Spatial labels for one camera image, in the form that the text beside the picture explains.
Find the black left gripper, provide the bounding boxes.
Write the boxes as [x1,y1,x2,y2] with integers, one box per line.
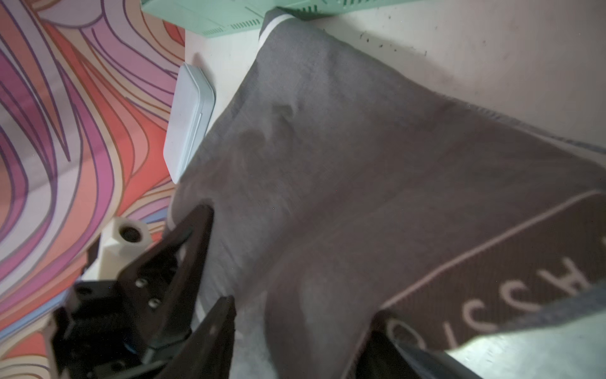
[44,205,214,378]

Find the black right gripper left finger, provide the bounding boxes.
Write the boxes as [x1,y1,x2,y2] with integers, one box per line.
[157,296,236,379]

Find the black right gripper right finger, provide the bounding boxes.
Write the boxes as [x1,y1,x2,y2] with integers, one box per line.
[354,310,478,378]

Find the grey pillowcase with white lettering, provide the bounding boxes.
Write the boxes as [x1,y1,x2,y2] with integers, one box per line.
[169,9,605,378]

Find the white plastic pencil case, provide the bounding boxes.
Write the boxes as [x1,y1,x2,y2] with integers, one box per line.
[163,63,216,184]

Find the mint green file organizer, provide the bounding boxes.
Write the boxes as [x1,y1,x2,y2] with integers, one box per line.
[140,0,402,38]

